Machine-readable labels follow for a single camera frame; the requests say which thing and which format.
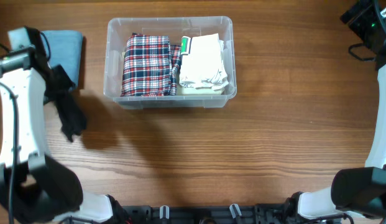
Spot cream cloth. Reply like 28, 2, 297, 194
177, 85, 224, 95

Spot white printed t-shirt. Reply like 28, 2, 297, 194
178, 33, 229, 91

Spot plaid shirt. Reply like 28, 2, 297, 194
121, 33, 182, 96

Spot clear plastic storage container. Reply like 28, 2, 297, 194
103, 16, 237, 110

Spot black garment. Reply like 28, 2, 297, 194
45, 65, 87, 142

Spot blue jeans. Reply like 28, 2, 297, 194
41, 30, 83, 91

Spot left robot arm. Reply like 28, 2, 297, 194
0, 26, 125, 223

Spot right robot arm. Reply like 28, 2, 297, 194
278, 0, 386, 223

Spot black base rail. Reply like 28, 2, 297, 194
123, 204, 304, 224

